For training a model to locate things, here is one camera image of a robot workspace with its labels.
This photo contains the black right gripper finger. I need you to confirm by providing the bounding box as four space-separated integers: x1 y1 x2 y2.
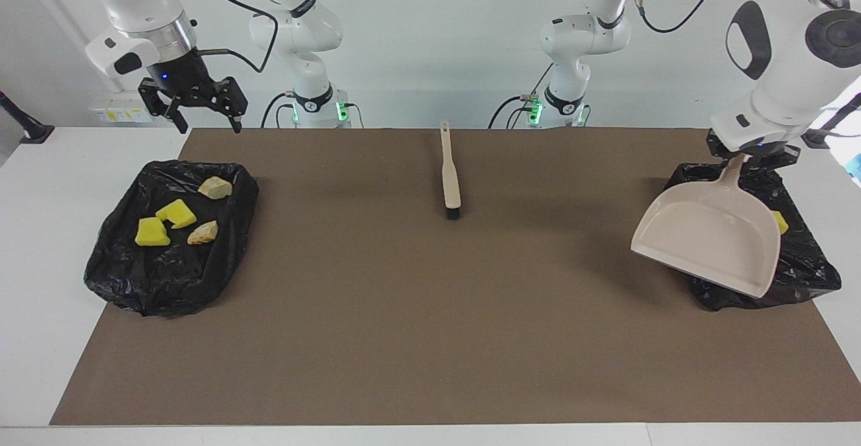
214 77 248 133
138 79 189 134

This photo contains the beige torn sponge chunk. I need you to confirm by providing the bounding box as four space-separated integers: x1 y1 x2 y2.
197 176 233 200

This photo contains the beige plastic dustpan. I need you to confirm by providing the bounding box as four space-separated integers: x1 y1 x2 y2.
630 153 782 299

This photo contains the green and yellow sponge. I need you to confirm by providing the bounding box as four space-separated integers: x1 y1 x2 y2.
155 198 198 230

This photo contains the orange white sponge chunk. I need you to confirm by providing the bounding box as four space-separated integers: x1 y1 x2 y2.
186 220 219 246

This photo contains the yellow sponge piece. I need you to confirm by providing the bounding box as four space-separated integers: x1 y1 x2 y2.
135 217 172 247

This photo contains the beige hand brush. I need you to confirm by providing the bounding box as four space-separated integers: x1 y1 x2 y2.
440 120 463 221

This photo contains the black bag lined bin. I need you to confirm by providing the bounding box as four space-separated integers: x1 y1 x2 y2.
83 159 260 318
663 162 842 311

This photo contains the black clamp stand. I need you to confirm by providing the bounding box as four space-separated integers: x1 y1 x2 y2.
0 91 54 145
800 93 861 149

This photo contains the brown table mat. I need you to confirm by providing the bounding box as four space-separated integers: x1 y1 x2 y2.
49 128 861 426

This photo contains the black base cable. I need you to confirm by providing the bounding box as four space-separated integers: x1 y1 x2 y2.
261 91 297 129
488 95 539 129

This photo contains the white wall socket box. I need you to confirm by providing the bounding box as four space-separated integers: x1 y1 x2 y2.
89 100 159 124

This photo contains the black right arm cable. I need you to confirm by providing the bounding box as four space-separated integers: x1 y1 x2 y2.
182 0 280 73

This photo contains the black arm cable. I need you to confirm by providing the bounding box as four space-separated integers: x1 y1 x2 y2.
629 0 861 141
182 0 280 73

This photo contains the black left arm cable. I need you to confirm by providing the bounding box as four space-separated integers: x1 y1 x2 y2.
629 0 861 141

